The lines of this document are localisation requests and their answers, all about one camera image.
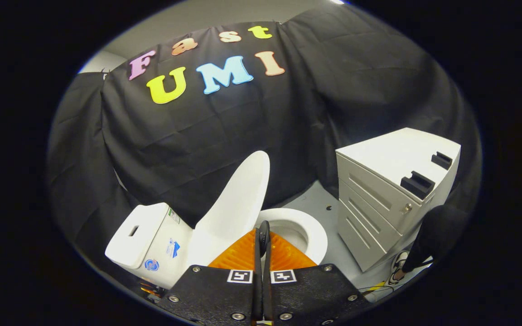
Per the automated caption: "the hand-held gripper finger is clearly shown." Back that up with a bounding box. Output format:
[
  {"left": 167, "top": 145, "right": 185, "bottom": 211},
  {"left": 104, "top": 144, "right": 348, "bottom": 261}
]
[
  {"left": 157, "top": 229, "right": 263, "bottom": 326},
  {"left": 262, "top": 231, "right": 371, "bottom": 326}
]

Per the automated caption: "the black round lid handle tag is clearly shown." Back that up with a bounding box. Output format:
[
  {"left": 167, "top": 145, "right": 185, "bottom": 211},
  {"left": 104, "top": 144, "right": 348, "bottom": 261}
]
[{"left": 259, "top": 220, "right": 271, "bottom": 259}]

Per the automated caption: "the white toilet lid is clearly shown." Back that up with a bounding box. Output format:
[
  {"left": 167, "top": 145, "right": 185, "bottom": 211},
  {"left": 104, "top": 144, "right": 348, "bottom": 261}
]
[{"left": 186, "top": 150, "right": 271, "bottom": 268}]

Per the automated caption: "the white toilet bowl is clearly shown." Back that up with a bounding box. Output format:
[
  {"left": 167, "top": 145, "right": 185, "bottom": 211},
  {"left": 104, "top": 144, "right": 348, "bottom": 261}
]
[{"left": 256, "top": 207, "right": 329, "bottom": 266}]

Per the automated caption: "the person's white black shoe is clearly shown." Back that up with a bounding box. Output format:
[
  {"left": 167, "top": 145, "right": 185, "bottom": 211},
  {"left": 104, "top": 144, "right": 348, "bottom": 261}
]
[{"left": 388, "top": 250, "right": 409, "bottom": 286}]

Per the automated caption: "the black backdrop cloth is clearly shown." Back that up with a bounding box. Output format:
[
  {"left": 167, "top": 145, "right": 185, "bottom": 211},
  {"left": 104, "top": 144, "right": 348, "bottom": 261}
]
[{"left": 46, "top": 4, "right": 483, "bottom": 274}]

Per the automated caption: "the white drawer cabinet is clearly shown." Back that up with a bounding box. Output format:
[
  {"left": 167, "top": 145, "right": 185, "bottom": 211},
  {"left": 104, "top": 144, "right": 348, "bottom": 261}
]
[{"left": 335, "top": 128, "right": 462, "bottom": 273}]

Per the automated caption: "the person's leg in black trousers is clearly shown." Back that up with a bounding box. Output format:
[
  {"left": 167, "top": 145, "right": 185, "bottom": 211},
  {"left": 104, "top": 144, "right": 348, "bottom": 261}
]
[{"left": 401, "top": 205, "right": 471, "bottom": 273}]

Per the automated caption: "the black holder block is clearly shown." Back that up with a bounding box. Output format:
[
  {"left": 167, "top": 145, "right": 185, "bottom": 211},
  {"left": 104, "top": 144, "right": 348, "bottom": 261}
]
[
  {"left": 431, "top": 152, "right": 454, "bottom": 171},
  {"left": 400, "top": 171, "right": 436, "bottom": 200}
]

